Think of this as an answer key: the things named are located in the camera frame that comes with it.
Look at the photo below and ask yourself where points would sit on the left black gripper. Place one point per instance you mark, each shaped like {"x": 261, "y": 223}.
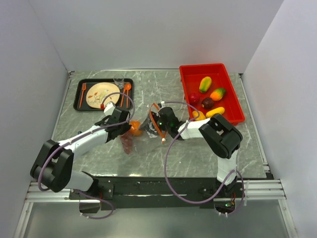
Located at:
{"x": 127, "y": 128}

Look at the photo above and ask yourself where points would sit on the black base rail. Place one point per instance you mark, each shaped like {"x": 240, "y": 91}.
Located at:
{"x": 109, "y": 193}

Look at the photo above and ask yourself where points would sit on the purple fake grapes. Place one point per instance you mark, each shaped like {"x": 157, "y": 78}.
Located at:
{"x": 127, "y": 142}

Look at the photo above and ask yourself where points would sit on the dark purple fake plum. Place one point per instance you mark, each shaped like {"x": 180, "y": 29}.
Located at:
{"x": 207, "y": 103}

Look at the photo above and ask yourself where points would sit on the red plastic bin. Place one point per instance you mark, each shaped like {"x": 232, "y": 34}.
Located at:
{"x": 191, "y": 76}

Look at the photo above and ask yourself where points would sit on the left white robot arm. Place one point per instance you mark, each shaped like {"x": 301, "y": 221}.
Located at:
{"x": 53, "y": 166}

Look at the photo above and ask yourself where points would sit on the orange fake tangerine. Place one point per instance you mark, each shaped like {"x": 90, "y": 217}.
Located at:
{"x": 135, "y": 128}

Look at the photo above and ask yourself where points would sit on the orange plastic fork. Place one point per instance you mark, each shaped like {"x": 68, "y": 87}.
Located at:
{"x": 83, "y": 89}

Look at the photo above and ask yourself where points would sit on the yellow fake fruit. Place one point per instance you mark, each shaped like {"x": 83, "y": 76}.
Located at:
{"x": 211, "y": 113}

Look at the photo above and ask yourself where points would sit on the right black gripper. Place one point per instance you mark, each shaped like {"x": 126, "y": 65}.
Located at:
{"x": 158, "y": 116}

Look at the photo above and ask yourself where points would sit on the yellow fake lemon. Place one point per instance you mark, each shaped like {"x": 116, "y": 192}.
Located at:
{"x": 205, "y": 84}

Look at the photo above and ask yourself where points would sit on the orange fake fruit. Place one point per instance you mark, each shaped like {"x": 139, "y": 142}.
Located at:
{"x": 198, "y": 116}

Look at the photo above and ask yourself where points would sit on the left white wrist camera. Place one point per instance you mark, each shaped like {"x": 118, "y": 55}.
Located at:
{"x": 109, "y": 108}

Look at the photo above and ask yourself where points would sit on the red fake apple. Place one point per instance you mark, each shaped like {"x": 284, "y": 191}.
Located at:
{"x": 194, "y": 98}

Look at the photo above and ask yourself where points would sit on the orange plastic spoon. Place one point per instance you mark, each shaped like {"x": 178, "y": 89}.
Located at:
{"x": 127, "y": 87}

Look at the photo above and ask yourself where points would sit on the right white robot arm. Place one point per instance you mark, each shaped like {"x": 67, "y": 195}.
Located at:
{"x": 222, "y": 137}

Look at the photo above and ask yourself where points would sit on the clear zip top bag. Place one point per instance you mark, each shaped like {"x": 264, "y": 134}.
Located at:
{"x": 147, "y": 126}

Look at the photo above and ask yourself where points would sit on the beige bird plate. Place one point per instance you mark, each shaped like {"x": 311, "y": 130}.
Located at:
{"x": 98, "y": 92}

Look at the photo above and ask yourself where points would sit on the green orange fake mango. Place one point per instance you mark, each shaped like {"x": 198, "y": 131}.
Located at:
{"x": 218, "y": 94}

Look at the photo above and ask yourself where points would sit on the clear plastic cup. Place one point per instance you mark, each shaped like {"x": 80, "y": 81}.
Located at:
{"x": 119, "y": 81}

